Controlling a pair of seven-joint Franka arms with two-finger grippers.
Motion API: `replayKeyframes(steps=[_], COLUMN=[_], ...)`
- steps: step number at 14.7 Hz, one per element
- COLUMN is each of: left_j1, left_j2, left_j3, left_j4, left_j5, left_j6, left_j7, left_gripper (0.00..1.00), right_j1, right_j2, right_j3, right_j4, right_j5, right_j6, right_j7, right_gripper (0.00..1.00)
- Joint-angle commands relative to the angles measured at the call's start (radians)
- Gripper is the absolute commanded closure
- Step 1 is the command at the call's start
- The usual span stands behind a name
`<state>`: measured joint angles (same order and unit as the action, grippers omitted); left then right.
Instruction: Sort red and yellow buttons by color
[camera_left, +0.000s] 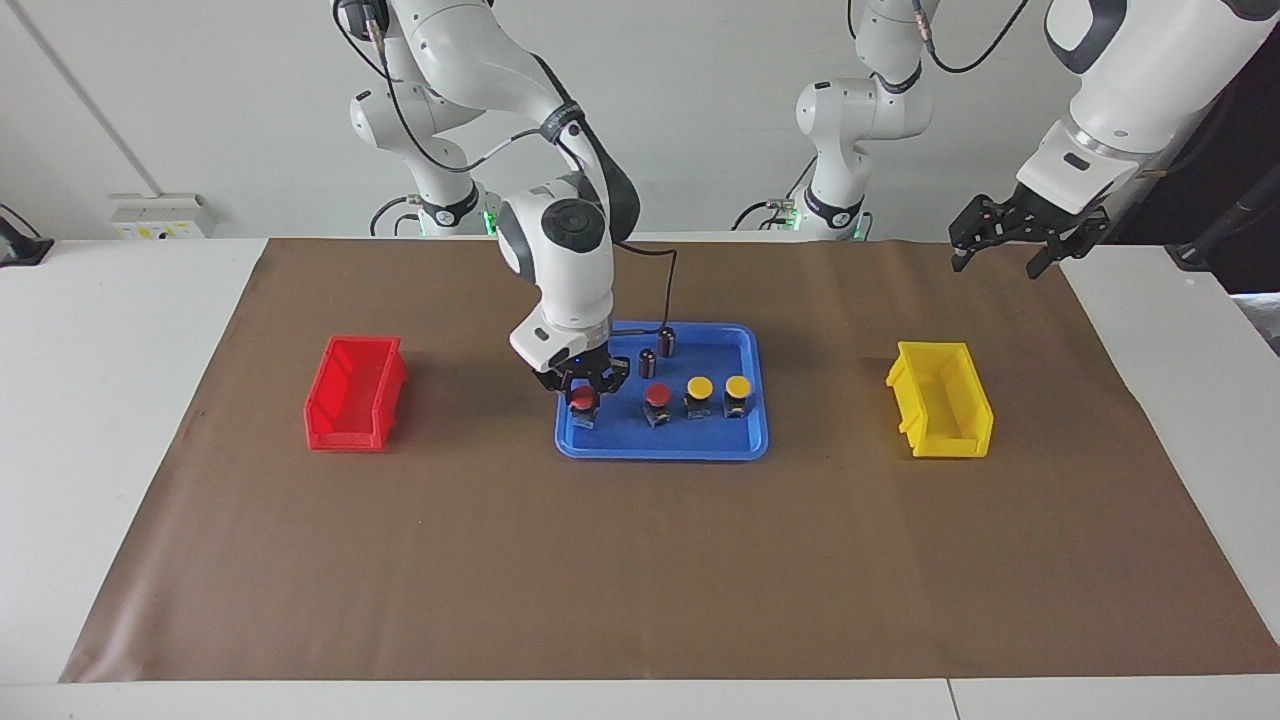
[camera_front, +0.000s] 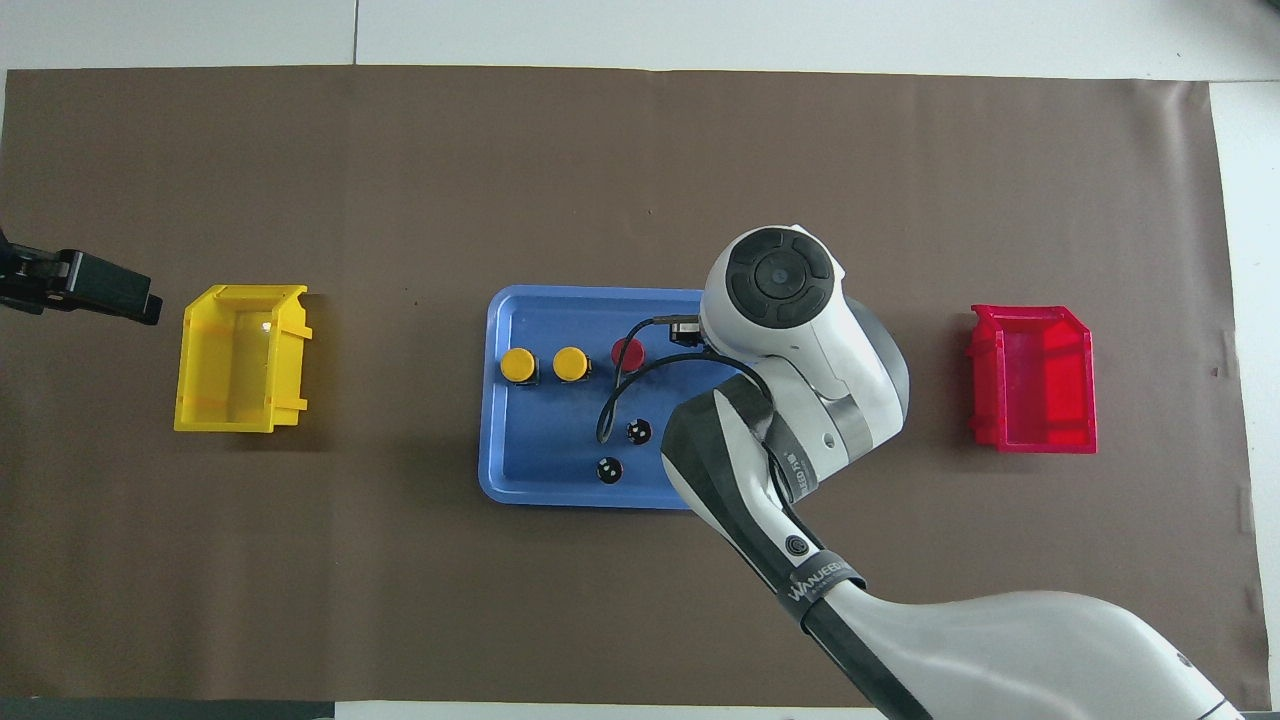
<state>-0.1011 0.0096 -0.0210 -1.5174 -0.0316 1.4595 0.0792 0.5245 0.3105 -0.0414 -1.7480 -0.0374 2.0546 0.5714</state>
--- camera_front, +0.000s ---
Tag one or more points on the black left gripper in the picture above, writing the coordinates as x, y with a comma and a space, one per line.
30, 280

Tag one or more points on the yellow push button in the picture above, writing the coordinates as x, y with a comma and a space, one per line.
570, 364
517, 365

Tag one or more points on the red push button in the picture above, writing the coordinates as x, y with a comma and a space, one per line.
628, 353

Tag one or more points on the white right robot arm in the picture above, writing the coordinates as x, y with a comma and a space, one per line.
780, 280

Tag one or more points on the yellow plastic bin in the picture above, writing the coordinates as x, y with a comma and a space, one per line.
240, 360

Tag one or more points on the brown paper table mat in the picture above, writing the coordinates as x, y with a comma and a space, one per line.
400, 600

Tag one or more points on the blue plastic tray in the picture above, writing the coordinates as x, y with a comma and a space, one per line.
540, 450

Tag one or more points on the black cylindrical capacitor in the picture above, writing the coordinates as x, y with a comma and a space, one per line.
609, 470
638, 432

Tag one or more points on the red plastic bin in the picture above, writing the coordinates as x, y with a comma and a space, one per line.
1040, 380

